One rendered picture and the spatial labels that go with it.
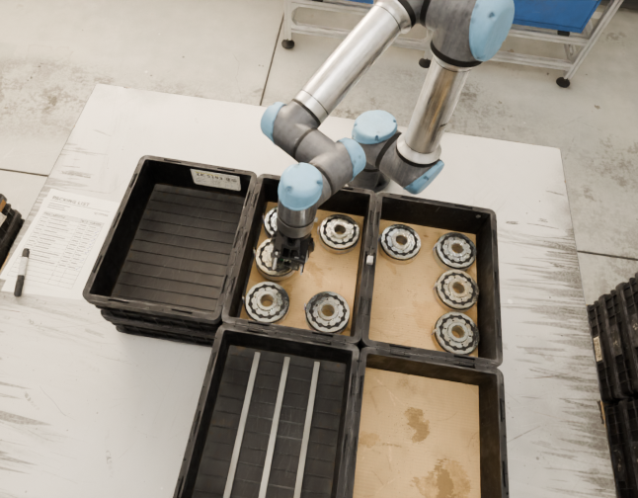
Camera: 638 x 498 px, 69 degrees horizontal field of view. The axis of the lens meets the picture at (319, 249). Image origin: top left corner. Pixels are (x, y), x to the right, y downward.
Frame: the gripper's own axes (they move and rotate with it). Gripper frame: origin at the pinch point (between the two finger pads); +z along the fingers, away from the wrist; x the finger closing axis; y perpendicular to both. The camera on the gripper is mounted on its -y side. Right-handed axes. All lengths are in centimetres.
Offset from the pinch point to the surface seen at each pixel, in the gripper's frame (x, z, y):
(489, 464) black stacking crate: 47, -4, 39
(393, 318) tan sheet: 26.8, 2.4, 9.4
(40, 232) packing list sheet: -70, 21, -4
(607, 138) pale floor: 158, 78, -149
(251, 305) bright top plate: -6.7, 1.5, 13.1
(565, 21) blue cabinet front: 116, 43, -189
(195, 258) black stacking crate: -23.3, 5.5, 2.1
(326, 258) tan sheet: 8.8, 3.5, -3.7
